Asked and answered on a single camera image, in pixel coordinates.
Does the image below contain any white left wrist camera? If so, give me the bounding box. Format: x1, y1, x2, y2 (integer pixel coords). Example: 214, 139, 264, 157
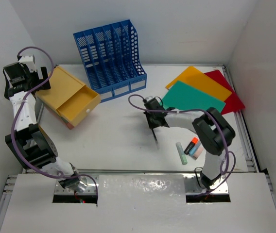
18, 55, 37, 73

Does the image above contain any red folder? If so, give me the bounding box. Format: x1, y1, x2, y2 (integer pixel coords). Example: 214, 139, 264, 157
205, 70, 245, 115

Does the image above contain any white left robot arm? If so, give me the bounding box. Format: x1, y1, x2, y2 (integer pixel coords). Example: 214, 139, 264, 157
3, 61, 81, 192

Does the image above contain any black pen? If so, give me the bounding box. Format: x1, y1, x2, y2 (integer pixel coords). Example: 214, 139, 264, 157
151, 129, 159, 149

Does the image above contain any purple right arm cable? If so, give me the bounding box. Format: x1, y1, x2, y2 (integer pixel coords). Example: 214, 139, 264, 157
128, 94, 236, 195

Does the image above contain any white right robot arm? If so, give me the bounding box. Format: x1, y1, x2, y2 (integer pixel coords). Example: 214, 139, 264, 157
143, 98, 236, 189

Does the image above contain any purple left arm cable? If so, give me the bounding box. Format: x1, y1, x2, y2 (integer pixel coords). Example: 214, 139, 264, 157
10, 46, 99, 195

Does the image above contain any pink bottom drawer box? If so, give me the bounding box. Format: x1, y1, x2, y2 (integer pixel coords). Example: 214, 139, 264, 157
53, 109, 80, 130

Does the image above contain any black orange highlighter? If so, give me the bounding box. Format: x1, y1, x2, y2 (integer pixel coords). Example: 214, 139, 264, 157
184, 137, 199, 155

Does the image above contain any orange folder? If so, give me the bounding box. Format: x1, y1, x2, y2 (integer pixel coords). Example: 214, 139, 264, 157
166, 67, 232, 101

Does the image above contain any yellow drawer box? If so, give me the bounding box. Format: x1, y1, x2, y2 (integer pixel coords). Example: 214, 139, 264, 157
36, 66, 101, 122

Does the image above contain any green glue stick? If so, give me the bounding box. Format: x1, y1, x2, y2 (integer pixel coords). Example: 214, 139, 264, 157
175, 142, 188, 165

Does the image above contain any green folder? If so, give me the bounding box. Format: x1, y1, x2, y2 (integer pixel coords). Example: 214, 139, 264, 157
162, 81, 225, 112

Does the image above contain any pink eraser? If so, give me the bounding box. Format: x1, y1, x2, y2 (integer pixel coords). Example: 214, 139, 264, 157
192, 146, 204, 160

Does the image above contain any blue file organizer rack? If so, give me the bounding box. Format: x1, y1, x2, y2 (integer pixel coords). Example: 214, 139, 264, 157
73, 20, 147, 102

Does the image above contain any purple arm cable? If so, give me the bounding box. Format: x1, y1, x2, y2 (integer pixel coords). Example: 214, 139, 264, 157
128, 94, 236, 195
10, 46, 99, 195

